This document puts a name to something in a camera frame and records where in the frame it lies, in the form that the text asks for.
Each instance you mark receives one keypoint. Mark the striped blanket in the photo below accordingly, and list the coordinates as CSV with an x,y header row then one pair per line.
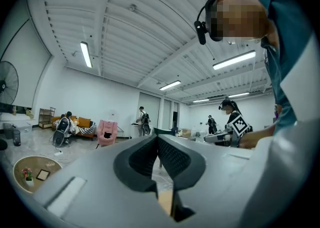
x,y
86,129

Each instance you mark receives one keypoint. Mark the cardboard box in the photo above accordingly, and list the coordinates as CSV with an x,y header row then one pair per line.
x,y
185,133

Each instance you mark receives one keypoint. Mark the teal and white shirt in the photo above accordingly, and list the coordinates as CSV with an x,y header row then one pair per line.
x,y
292,59

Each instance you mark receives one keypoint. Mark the pink armchair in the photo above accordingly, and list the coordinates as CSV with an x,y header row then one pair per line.
x,y
107,132

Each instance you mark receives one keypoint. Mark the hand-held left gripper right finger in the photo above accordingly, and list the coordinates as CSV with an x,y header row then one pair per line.
x,y
212,179

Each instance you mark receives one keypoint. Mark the person's right forearm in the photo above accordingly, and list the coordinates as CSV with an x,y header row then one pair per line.
x,y
257,137

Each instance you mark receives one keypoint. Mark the potted pink flowers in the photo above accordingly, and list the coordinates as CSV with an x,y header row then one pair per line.
x,y
28,175

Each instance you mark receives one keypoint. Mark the orange sofa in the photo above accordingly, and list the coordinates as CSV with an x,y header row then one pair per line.
x,y
85,123

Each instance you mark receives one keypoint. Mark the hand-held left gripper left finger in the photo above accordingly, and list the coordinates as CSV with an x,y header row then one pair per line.
x,y
100,184

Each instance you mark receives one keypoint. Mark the round wooden table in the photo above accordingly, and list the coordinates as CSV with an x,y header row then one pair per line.
x,y
32,163

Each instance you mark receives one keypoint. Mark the long ceiling light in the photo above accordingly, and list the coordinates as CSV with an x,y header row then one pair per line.
x,y
234,59
200,100
86,54
170,85
238,94

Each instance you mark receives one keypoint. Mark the person's head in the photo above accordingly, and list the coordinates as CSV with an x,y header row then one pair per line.
x,y
240,19

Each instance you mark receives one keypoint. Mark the white power strip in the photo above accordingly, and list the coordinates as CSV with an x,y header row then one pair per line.
x,y
58,153

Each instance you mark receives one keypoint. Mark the grey storage box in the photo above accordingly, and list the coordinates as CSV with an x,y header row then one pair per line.
x,y
7,130

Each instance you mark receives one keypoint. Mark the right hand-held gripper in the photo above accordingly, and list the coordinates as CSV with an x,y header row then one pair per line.
x,y
240,127

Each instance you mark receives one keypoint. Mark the black framed tablet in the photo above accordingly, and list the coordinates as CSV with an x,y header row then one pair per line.
x,y
43,174

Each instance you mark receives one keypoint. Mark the wooden shelf rack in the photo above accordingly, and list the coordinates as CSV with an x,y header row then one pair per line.
x,y
46,118

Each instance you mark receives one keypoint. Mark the black head camera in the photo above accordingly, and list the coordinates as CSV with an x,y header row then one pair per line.
x,y
201,30

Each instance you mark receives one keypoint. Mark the black standing fan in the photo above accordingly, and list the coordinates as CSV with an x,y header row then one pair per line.
x,y
8,83

